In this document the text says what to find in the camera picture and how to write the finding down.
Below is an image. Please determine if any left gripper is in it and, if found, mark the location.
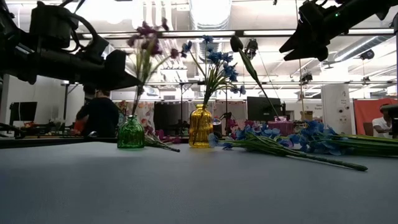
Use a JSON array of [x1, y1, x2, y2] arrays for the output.
[[29, 1, 144, 91]]

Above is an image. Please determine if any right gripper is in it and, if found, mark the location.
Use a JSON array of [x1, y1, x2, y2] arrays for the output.
[[279, 0, 338, 62]]

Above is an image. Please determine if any magenta artificial flower bunch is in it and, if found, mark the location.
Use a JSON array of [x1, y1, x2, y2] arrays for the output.
[[144, 129, 182, 153], [126, 17, 181, 125], [228, 118, 249, 139]]

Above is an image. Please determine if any black artificial tulip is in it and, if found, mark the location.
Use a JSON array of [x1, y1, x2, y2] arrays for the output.
[[229, 35, 280, 121]]

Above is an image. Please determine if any blue artificial flower bunch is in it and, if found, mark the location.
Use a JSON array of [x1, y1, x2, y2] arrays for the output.
[[208, 123, 369, 172], [287, 119, 398, 158], [181, 34, 247, 108]]

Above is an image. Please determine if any green glass vase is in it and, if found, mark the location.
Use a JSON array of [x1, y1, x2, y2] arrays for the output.
[[116, 114, 146, 149]]

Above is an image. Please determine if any pink glass vase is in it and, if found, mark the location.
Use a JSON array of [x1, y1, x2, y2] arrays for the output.
[[267, 115, 295, 137]]

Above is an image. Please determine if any yellow glass vase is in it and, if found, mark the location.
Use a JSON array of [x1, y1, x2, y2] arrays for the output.
[[188, 103, 214, 149]]

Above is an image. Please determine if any person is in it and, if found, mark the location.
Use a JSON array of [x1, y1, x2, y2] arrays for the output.
[[371, 104, 394, 139], [76, 88, 121, 139]]

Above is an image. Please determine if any floral patterned curtain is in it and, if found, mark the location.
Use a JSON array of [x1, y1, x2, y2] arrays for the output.
[[118, 101, 155, 135]]

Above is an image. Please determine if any white cabinet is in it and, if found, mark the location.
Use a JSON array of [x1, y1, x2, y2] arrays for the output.
[[321, 83, 355, 135]]

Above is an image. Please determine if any black monitor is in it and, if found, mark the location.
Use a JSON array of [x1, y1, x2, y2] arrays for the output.
[[9, 101, 38, 125], [247, 96, 282, 122]]

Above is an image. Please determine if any red partition panel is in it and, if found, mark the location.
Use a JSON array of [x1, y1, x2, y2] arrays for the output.
[[353, 98, 398, 136]]

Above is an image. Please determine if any blue-grey table mat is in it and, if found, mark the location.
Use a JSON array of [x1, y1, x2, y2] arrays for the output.
[[0, 141, 398, 224]]

